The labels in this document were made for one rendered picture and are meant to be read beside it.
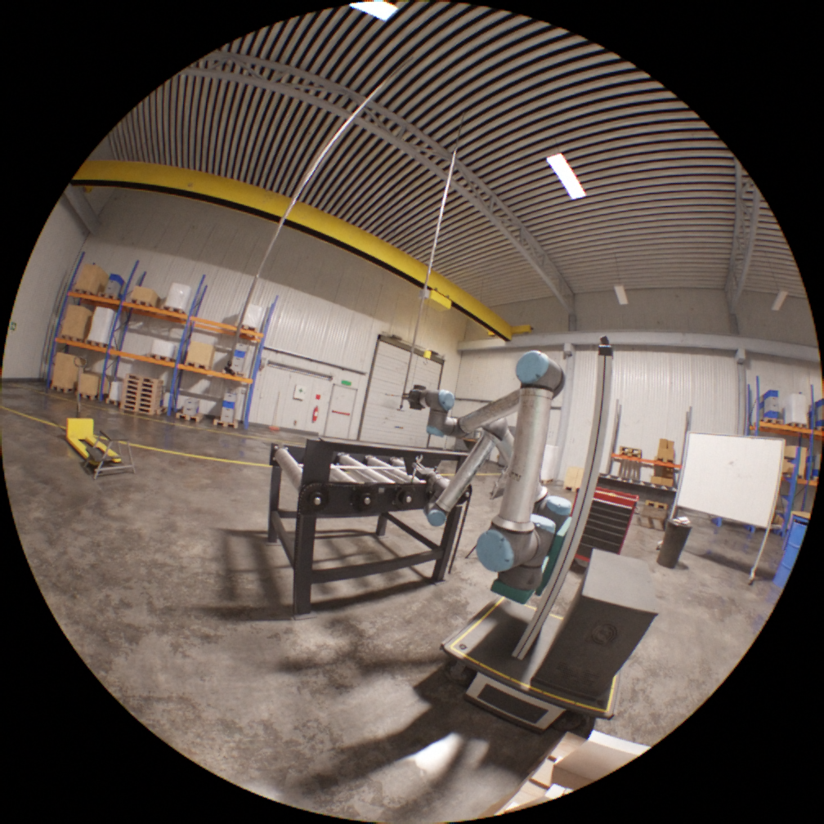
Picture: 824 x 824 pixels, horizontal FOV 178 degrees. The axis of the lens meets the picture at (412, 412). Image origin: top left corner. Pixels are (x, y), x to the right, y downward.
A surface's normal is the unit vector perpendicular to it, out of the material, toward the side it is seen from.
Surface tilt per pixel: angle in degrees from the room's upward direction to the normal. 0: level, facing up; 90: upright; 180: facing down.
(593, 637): 90
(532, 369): 82
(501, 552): 95
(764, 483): 90
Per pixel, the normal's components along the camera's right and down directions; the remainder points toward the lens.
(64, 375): 0.62, 0.10
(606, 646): -0.66, -0.15
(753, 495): -0.95, -0.19
